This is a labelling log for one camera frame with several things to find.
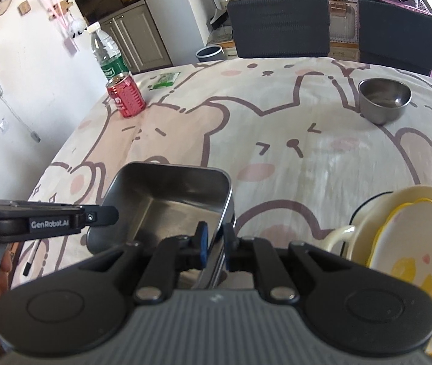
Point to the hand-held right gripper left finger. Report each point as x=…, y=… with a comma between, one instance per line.
x=202, y=247

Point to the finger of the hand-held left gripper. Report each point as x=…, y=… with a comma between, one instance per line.
x=102, y=215

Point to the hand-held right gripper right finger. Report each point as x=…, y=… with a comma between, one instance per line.
x=229, y=247

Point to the square steel container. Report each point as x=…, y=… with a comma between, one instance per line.
x=162, y=197

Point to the cream ceramic mug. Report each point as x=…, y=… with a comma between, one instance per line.
x=364, y=235

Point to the white floral bowl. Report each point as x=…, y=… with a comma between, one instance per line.
x=421, y=235

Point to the white pen black cap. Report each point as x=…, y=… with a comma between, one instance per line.
x=30, y=260

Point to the bear print tablecloth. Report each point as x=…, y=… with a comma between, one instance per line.
x=295, y=167

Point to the red drink can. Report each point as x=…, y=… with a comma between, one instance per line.
x=126, y=97

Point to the green snack packet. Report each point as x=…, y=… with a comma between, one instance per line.
x=164, y=80

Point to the clear water bottle green label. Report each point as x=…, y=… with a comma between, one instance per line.
x=105, y=53

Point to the grey kitchen cabinet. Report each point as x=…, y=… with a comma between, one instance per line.
x=136, y=38

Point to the white sheep toy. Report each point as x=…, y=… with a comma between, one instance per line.
x=77, y=27

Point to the round steel bowl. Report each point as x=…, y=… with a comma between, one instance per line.
x=385, y=106

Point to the dark fabric chair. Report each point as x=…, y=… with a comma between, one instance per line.
x=276, y=26
x=398, y=34

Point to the pink wall tag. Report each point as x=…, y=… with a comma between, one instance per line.
x=72, y=45

